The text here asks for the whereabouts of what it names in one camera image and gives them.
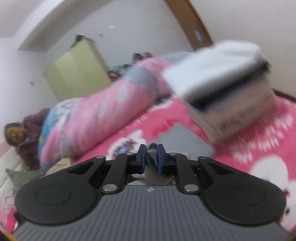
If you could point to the grey floral pillow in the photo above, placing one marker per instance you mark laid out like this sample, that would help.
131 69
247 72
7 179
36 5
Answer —
20 178

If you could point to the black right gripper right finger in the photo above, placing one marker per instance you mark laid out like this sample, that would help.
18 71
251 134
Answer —
230 194

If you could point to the grey drawstring sweatpants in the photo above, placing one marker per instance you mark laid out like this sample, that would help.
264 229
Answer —
179 139

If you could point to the pink floral fleece blanket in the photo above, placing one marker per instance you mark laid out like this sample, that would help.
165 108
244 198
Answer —
266 149

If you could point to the pink patchwork quilt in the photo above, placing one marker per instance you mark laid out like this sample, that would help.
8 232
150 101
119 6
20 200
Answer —
75 126

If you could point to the yellow-green cabinet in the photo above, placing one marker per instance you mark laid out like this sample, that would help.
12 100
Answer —
79 72

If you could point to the beige crumpled garment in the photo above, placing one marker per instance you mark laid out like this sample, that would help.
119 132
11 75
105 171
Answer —
63 163

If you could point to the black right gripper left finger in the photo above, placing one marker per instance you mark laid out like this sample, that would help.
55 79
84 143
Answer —
68 195

